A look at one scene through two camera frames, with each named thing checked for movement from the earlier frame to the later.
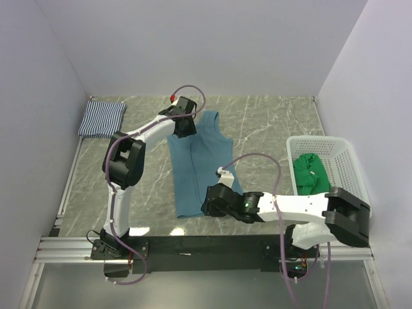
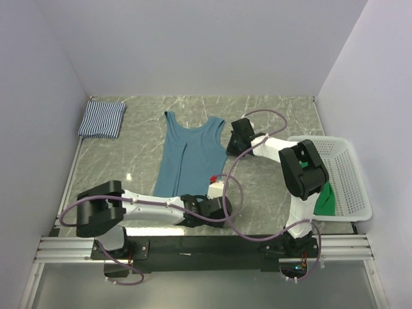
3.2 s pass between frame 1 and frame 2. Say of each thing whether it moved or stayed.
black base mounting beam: stayed
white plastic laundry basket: stayed
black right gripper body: moved
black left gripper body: moved
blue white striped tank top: stayed
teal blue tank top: moved
